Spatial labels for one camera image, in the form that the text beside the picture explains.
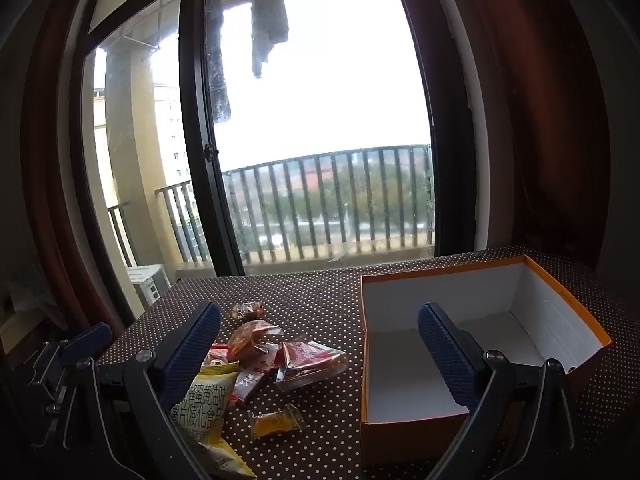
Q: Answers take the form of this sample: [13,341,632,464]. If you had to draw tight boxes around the dark red curtain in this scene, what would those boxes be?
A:
[471,0,611,269]
[20,0,126,335]

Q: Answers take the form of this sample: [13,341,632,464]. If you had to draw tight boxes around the brown polka dot tablecloth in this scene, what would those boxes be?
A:
[98,248,639,479]

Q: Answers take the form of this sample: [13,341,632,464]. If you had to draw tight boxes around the left dark red curtain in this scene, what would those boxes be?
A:
[20,0,126,335]

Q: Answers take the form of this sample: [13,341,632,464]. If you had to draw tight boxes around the balcony metal railing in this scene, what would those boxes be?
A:
[106,144,435,267]

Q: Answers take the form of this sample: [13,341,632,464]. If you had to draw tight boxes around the white air conditioner unit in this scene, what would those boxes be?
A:
[127,263,171,310]

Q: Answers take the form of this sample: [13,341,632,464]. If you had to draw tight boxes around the clear red snack pack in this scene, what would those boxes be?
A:
[276,339,349,392]

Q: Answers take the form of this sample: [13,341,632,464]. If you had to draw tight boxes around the black sliding door frame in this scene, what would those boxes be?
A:
[74,0,482,281]

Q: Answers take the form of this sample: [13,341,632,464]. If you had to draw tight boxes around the pale yellow chip bag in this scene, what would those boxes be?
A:
[170,362,256,479]

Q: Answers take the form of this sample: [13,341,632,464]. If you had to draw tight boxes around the small yellow candy packet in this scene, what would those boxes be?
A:
[247,403,307,440]

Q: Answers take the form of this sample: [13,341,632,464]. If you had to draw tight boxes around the small red candy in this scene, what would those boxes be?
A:
[230,301,265,323]

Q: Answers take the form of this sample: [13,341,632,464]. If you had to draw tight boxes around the red white snack packet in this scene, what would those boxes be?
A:
[202,320,283,404]

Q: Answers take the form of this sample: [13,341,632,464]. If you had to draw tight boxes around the hanging grey towel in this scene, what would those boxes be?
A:
[252,0,288,79]

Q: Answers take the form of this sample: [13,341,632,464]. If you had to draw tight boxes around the orange cardboard box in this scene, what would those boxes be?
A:
[360,256,612,464]

